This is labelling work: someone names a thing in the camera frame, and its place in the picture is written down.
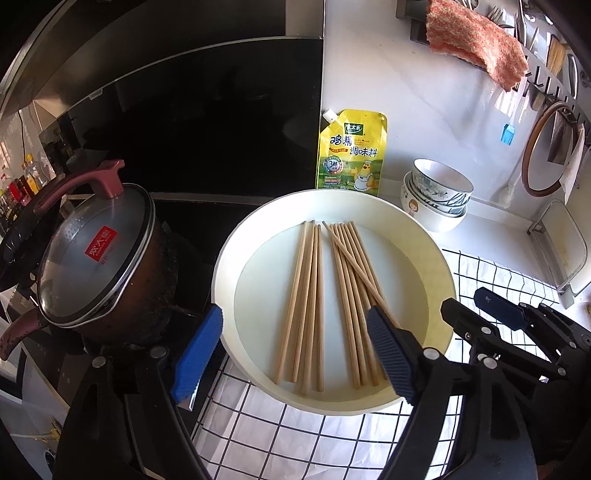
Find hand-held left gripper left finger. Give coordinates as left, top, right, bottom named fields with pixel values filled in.
left=55, top=305, right=225, bottom=480

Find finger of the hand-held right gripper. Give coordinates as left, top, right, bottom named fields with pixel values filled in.
left=473, top=286, right=591, bottom=366
left=440, top=298, right=561, bottom=381

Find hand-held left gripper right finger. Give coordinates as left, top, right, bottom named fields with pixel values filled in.
left=366, top=306, right=539, bottom=480

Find bundle of wooden chopsticks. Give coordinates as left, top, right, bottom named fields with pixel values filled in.
left=322, top=220, right=400, bottom=389

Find plain wooden chopstick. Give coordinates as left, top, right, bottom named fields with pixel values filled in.
left=317, top=224, right=325, bottom=393
left=290, top=222, right=314, bottom=384
left=274, top=222, right=308, bottom=385
left=302, top=224, right=319, bottom=395

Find white round basin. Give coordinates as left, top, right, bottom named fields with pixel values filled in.
left=215, top=189, right=458, bottom=412

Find hanging metal utensils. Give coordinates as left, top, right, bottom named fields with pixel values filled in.
left=459, top=0, right=585, bottom=100

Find metal board rack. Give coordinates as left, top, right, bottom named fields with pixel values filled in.
left=527, top=199, right=589, bottom=309

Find brown cooking pot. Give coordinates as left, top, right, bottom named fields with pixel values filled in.
left=0, top=203, right=178, bottom=361

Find white bowl with cartoon print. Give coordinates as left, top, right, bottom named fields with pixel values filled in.
left=401, top=172, right=468, bottom=233

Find blue-patterned ceramic bowl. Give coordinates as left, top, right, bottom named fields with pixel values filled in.
left=406, top=171, right=472, bottom=217
left=413, top=158, right=475, bottom=204

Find black gas stove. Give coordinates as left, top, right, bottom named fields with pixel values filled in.
left=0, top=194, right=278, bottom=398

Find white black-checked cloth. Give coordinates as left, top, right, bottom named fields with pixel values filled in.
left=191, top=249, right=561, bottom=480

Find round wooden-rimmed glass lid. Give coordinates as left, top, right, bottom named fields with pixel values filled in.
left=522, top=102, right=588, bottom=197

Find white hanging rag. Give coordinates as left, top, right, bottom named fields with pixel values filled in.
left=561, top=124, right=588, bottom=206

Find metal cleaver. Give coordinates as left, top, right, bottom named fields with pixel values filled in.
left=549, top=111, right=575, bottom=164

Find yellow seasoning pouch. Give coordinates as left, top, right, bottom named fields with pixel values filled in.
left=315, top=109, right=387, bottom=197

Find black range hood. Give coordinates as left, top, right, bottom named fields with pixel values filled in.
left=0, top=0, right=324, bottom=197

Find row of condiment bottles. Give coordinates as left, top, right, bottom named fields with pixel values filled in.
left=0, top=154, right=54, bottom=232

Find bamboo pot brush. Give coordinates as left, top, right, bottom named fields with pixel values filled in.
left=547, top=37, right=568, bottom=78

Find orange dishcloth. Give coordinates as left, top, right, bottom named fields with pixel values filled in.
left=426, top=0, right=528, bottom=92

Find glass pot lid red handle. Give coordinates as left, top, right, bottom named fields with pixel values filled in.
left=37, top=160, right=155, bottom=329

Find black wall hook rail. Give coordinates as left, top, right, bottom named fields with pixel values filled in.
left=396, top=0, right=591, bottom=125

